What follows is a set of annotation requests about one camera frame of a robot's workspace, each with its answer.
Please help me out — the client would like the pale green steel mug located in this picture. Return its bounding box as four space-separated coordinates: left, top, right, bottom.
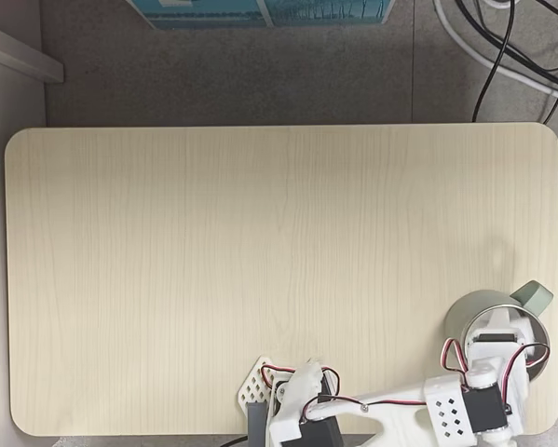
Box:
442 279 556 386

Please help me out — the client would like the grey table clamp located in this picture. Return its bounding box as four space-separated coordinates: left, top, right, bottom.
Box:
246 401 273 447

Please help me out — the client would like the blue printed box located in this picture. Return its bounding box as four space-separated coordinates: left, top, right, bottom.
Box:
126 0 397 31

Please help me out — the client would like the white ledge board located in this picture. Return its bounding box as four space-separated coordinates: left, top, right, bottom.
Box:
0 17 66 85

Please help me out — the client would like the black floor cable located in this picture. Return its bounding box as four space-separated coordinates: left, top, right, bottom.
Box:
471 0 516 123
454 0 558 88

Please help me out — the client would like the white perforated base plate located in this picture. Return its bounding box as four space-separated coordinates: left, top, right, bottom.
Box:
235 355 299 407

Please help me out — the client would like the thick white cable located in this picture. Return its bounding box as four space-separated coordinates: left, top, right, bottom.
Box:
431 0 558 97

